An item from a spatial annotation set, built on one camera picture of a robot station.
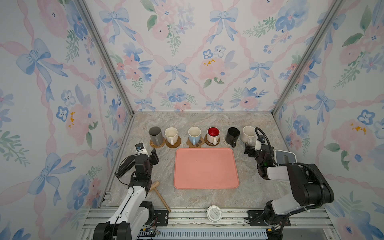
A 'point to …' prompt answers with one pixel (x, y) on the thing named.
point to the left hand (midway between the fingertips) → (149, 149)
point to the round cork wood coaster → (176, 145)
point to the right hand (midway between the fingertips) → (255, 142)
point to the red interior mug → (213, 134)
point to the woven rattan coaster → (157, 146)
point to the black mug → (232, 134)
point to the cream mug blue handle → (194, 134)
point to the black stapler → (128, 163)
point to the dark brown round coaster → (211, 144)
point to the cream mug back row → (171, 134)
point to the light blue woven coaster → (243, 143)
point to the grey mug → (156, 135)
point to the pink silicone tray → (205, 168)
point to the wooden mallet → (155, 185)
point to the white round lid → (214, 213)
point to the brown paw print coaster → (200, 142)
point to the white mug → (249, 135)
